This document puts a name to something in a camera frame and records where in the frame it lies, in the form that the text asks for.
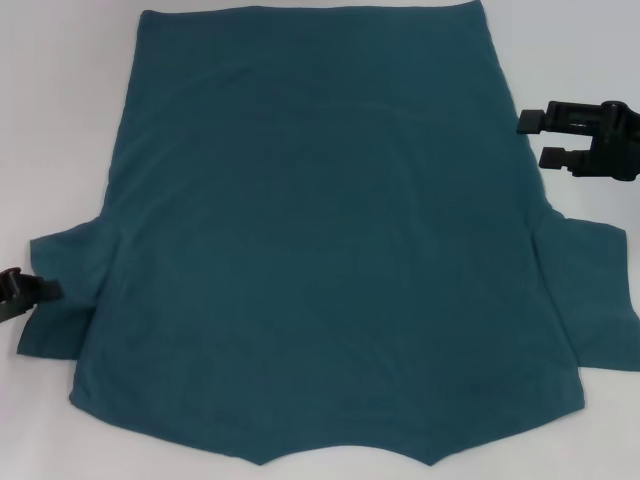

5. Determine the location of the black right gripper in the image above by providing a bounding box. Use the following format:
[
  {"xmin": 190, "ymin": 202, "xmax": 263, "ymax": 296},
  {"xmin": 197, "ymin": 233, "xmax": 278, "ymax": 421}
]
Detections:
[{"xmin": 517, "ymin": 99, "xmax": 640, "ymax": 182}]

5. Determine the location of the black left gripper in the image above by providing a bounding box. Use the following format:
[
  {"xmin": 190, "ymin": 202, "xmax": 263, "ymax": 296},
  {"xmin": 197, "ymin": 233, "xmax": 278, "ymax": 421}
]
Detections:
[{"xmin": 0, "ymin": 267, "xmax": 64, "ymax": 325}]

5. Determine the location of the blue shirt with white print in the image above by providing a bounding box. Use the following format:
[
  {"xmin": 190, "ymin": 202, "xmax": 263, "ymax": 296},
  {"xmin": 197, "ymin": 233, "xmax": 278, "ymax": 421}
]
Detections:
[{"xmin": 13, "ymin": 0, "xmax": 640, "ymax": 467}]

